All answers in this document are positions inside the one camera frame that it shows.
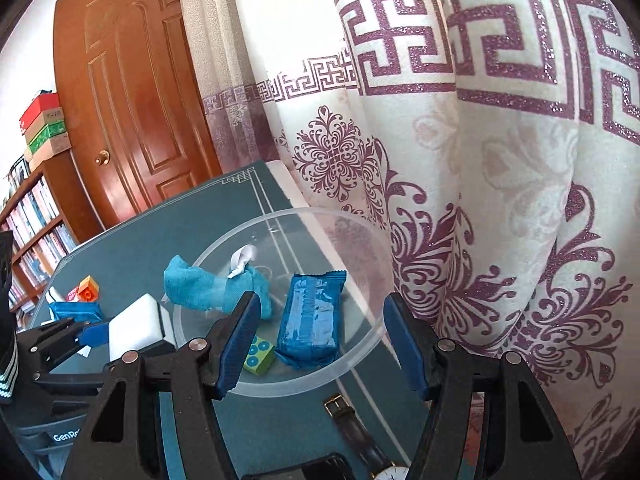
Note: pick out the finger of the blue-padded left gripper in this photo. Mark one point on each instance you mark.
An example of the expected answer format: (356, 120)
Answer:
(94, 335)

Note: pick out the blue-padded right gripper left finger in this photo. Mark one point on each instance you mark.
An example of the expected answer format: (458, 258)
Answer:
(199, 374)

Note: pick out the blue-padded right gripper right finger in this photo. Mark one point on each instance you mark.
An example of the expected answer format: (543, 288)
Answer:
(521, 438)

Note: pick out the blue snack packet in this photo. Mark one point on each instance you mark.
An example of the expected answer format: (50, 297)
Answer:
(79, 311)

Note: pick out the orange yellow toy block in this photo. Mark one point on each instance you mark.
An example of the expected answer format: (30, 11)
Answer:
(88, 290)

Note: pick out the white foam block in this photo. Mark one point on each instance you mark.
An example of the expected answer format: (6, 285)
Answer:
(143, 323)

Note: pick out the teal cloth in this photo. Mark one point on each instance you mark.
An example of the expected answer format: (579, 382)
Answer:
(196, 289)

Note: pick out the green dotted toy block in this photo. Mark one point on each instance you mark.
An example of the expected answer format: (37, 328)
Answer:
(260, 356)

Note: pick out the blue wipes packet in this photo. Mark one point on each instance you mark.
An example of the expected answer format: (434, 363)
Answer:
(311, 326)

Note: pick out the red balloon glue packet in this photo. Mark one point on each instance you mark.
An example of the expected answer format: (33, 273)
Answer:
(72, 295)

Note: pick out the wooden bookshelf with books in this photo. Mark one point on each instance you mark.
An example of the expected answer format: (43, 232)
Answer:
(49, 214)

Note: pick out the brown leather wristwatch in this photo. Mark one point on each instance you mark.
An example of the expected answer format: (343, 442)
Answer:
(359, 439)

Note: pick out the brass door knob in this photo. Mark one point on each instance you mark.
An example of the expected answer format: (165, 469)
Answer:
(103, 158)

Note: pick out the black smartphone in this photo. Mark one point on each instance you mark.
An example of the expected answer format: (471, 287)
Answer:
(331, 467)

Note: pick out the stacked boxes on shelf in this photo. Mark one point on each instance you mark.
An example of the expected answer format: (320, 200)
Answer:
(43, 128)

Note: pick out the brown wooden door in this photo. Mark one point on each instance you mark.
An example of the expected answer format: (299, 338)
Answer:
(126, 82)

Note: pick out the clear plastic bowl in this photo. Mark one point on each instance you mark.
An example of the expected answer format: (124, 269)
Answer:
(312, 241)

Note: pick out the patterned white purple curtain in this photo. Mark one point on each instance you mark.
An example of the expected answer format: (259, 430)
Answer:
(497, 144)

